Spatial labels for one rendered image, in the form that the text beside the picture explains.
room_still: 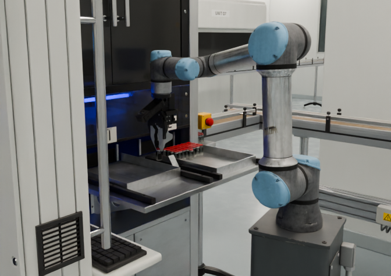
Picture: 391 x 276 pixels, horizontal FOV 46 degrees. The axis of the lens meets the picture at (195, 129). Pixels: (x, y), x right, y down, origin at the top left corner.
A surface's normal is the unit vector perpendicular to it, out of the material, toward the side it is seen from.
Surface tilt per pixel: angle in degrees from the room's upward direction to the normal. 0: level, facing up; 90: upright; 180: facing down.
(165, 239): 90
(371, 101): 90
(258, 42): 82
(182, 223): 90
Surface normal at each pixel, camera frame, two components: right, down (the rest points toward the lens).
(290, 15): -0.66, 0.15
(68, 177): 0.76, 0.13
